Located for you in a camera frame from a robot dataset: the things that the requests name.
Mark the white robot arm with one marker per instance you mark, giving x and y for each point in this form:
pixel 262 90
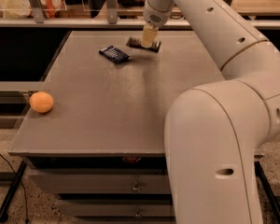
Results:
pixel 212 131

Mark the black right floor rail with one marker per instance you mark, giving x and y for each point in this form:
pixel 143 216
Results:
pixel 273 200

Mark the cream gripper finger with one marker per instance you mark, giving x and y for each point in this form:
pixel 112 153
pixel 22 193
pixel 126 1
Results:
pixel 148 36

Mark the upper drawer with knob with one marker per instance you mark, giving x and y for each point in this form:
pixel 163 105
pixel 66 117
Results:
pixel 88 182

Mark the grey drawer cabinet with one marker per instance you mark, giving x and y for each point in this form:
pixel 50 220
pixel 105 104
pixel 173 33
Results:
pixel 111 118

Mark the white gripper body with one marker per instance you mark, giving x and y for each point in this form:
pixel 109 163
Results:
pixel 154 17

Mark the black left floor rail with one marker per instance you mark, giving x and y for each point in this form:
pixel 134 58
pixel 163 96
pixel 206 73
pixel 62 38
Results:
pixel 14 178

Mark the blue blueberry rxbar wrapper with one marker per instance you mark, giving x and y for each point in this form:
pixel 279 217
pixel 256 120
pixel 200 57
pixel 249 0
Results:
pixel 114 55

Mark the drawer with knob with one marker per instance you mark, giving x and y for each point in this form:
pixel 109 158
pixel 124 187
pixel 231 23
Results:
pixel 116 208
pixel 88 182

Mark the white and orange bag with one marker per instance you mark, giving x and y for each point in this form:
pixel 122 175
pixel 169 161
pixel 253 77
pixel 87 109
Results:
pixel 22 9

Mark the black floor rail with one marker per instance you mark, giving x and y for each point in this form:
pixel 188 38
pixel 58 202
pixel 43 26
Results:
pixel 273 200
pixel 14 178

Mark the dark chocolate rxbar wrapper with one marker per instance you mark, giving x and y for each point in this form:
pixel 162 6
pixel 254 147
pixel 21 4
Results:
pixel 136 43

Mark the metal shelf rail frame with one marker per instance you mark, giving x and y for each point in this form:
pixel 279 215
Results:
pixel 260 11

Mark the lower drawer with knob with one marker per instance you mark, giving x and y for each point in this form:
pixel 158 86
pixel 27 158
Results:
pixel 116 208

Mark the orange fruit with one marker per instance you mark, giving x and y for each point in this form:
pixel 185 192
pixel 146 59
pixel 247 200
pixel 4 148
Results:
pixel 41 102

